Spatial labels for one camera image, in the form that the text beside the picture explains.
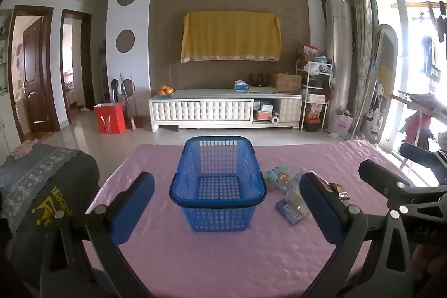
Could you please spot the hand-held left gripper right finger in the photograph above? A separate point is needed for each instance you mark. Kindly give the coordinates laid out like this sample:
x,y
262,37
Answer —
x,y
321,207

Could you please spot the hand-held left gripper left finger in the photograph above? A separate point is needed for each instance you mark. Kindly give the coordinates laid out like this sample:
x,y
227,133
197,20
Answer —
x,y
136,203

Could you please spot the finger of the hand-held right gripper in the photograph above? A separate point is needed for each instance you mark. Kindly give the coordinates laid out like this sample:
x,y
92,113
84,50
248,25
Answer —
x,y
380,175

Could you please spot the clear light blue biscuit packet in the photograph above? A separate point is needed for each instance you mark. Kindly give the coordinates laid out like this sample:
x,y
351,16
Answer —
x,y
299,202

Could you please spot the small red brown snack packet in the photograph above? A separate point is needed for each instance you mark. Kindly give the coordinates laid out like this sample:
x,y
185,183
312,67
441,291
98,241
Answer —
x,y
339,192

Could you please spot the light blue cartoon snack packet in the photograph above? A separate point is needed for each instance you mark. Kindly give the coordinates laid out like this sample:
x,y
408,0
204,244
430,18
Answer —
x,y
281,175

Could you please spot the blue plastic basket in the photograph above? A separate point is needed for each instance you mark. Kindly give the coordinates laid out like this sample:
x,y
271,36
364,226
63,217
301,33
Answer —
x,y
195,162

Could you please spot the person's right hand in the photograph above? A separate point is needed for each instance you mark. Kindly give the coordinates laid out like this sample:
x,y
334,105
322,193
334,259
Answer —
x,y
431,261

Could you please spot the dark blue folding chair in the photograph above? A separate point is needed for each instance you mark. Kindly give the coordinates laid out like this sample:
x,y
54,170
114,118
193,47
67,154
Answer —
x,y
419,158

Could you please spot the red clothing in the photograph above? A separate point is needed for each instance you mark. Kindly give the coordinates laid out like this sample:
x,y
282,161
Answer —
x,y
419,128

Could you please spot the pink shopping bag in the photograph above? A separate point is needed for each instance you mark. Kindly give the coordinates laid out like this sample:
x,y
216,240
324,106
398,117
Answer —
x,y
342,123

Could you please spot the broom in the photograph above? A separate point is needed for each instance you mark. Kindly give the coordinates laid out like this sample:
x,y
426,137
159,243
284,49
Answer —
x,y
132,120

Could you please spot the red gift bag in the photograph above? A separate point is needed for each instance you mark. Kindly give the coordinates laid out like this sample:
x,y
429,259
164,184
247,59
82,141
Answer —
x,y
110,118

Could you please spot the pink tablecloth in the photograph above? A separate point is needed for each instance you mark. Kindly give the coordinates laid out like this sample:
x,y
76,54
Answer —
x,y
216,259

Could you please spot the paper towel roll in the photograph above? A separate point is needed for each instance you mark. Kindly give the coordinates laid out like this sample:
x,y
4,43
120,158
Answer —
x,y
276,119

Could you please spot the standing mirror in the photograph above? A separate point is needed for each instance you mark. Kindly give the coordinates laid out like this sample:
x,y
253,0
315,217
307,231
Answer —
x,y
386,74

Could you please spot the white shelf rack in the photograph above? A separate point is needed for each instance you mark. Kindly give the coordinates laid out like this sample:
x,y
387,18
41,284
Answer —
x,y
314,99

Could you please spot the orange box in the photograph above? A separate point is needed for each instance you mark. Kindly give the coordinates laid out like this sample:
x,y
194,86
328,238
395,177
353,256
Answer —
x,y
262,115

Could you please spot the grey embroidered sofa cover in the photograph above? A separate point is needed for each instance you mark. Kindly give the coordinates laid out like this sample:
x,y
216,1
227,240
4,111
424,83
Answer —
x,y
31,172

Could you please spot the black upright appliance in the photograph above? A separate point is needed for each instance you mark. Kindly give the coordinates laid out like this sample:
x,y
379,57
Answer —
x,y
114,90

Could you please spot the plate of oranges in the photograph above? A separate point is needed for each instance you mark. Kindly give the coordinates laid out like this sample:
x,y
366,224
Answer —
x,y
165,91

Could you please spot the white TV cabinet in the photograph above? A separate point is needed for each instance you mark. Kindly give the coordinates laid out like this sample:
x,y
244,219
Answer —
x,y
209,109

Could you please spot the pink cloth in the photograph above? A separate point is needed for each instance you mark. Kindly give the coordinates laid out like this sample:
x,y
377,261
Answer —
x,y
24,148

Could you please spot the cardboard box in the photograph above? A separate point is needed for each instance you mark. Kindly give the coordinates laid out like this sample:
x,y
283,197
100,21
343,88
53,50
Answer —
x,y
287,83

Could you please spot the standing air conditioner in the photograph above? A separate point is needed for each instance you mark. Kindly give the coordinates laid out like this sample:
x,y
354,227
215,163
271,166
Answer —
x,y
338,53

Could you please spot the blue tissue box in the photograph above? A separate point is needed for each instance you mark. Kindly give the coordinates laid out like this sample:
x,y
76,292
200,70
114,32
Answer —
x,y
241,86

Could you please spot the patterned curtain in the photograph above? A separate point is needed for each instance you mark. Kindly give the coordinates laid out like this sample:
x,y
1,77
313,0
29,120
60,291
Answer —
x,y
359,22

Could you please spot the brown wooden door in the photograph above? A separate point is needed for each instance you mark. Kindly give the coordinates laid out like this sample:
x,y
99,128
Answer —
x,y
35,74

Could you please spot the yellow cloth cover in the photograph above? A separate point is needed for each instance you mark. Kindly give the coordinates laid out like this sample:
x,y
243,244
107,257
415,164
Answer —
x,y
230,36

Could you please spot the round brown wall decoration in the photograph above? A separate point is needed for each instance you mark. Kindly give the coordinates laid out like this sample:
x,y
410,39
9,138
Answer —
x,y
125,40

